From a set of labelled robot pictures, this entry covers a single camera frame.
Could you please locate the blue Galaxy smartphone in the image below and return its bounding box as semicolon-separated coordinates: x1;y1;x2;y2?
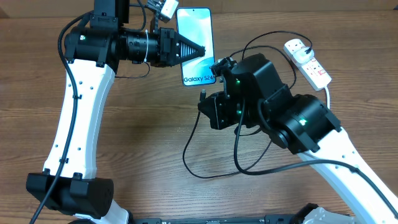
176;7;216;86

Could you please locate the black USB charging cable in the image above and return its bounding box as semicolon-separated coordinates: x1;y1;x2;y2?
182;30;313;180

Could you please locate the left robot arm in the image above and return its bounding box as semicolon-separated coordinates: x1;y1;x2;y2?
26;0;205;223

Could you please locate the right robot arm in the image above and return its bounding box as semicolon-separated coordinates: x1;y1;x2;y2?
198;54;397;223

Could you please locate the white charger plug adapter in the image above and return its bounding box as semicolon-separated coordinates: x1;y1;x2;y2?
293;47;315;67

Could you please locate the white power strip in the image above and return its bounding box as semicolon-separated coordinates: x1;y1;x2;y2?
284;39;331;91

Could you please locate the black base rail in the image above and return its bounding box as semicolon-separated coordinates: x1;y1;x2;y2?
134;214;294;224

